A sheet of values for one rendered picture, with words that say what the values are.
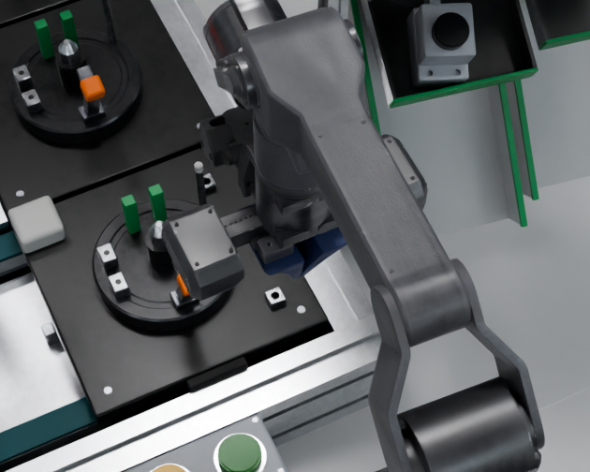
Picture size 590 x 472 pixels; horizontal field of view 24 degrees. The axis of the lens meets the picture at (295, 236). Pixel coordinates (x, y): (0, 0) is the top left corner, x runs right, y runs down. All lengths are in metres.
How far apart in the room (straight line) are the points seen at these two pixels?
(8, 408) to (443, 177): 0.48
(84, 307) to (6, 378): 0.11
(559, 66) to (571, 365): 0.31
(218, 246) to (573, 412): 0.58
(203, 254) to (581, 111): 0.56
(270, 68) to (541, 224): 0.76
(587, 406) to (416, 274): 0.71
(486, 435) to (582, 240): 0.79
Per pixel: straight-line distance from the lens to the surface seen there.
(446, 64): 1.16
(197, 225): 0.96
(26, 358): 1.38
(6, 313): 1.41
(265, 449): 1.27
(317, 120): 0.79
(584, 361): 1.45
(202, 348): 1.30
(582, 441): 1.41
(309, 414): 1.34
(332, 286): 1.35
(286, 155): 0.87
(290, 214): 0.93
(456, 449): 0.74
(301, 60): 0.81
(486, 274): 1.48
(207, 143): 0.97
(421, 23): 1.14
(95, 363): 1.31
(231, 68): 0.83
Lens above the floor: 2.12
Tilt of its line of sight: 58 degrees down
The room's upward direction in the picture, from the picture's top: straight up
